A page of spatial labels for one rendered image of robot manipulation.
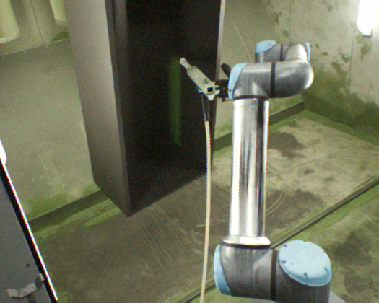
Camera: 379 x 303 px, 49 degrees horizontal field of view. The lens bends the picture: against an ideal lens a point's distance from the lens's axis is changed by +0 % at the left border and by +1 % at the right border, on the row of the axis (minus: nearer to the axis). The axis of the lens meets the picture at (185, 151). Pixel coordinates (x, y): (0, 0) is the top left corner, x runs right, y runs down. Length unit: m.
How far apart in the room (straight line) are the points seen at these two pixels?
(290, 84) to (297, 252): 0.51
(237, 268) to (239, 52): 2.73
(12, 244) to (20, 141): 1.64
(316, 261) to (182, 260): 1.35
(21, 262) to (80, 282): 1.11
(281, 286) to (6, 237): 0.85
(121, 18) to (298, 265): 1.37
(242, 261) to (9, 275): 0.75
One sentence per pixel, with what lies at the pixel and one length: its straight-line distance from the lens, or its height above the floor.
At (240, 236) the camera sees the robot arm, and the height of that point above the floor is 0.95.
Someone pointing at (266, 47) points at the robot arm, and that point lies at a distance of 1.90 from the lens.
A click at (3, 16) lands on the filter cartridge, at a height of 1.39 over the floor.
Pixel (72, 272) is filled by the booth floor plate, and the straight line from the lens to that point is 2.65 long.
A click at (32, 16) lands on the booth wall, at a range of 3.17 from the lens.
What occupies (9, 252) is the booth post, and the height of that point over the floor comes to 0.95.
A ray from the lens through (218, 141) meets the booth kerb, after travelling 3.44.
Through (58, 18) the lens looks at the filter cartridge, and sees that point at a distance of 2.95.
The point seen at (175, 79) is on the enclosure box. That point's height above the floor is 0.98.
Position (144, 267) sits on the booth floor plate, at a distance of 2.53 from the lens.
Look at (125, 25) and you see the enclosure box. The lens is 2.09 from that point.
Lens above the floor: 1.82
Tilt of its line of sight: 30 degrees down
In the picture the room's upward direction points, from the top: 7 degrees counter-clockwise
